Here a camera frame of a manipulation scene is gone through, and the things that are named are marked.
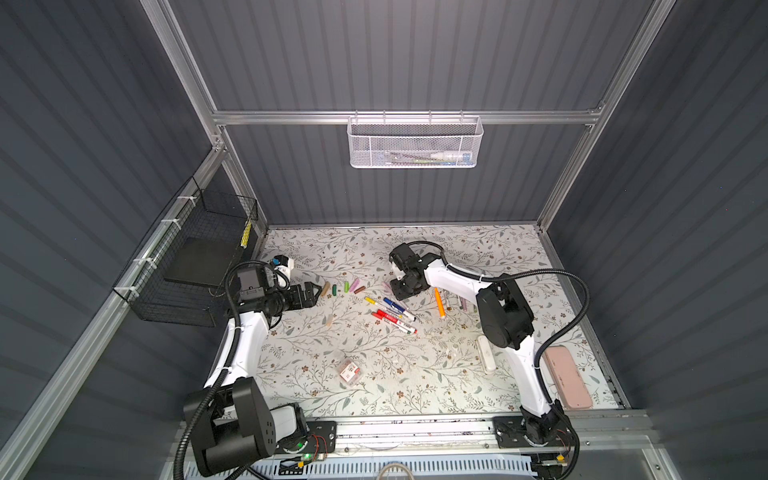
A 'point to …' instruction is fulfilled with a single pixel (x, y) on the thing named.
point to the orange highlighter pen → (440, 302)
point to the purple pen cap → (356, 283)
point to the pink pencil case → (566, 377)
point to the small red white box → (349, 371)
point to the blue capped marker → (398, 307)
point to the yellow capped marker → (383, 307)
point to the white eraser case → (486, 356)
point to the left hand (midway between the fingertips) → (303, 291)
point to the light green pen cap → (346, 286)
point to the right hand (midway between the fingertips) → (401, 293)
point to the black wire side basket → (178, 276)
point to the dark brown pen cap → (359, 290)
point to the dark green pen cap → (334, 289)
